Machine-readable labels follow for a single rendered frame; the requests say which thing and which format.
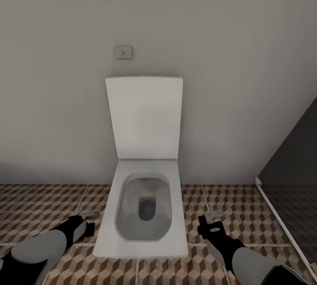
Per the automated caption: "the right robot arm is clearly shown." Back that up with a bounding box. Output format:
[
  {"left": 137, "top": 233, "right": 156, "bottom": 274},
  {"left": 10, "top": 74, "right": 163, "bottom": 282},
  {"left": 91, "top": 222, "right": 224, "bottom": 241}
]
[{"left": 197, "top": 210, "right": 310, "bottom": 285}]

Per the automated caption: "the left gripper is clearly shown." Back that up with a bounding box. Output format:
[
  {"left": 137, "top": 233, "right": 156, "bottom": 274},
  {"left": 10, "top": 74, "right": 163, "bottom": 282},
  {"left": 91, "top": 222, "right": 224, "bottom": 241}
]
[{"left": 78, "top": 223, "right": 95, "bottom": 240}]

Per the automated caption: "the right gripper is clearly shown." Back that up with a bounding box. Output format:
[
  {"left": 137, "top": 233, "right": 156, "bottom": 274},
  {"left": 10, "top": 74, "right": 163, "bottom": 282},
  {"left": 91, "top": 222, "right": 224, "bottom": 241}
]
[{"left": 197, "top": 221, "right": 226, "bottom": 240}]

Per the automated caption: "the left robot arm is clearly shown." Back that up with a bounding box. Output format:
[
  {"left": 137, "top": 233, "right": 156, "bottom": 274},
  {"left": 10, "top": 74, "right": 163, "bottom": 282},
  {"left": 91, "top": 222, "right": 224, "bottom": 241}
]
[{"left": 0, "top": 211, "right": 100, "bottom": 285}]

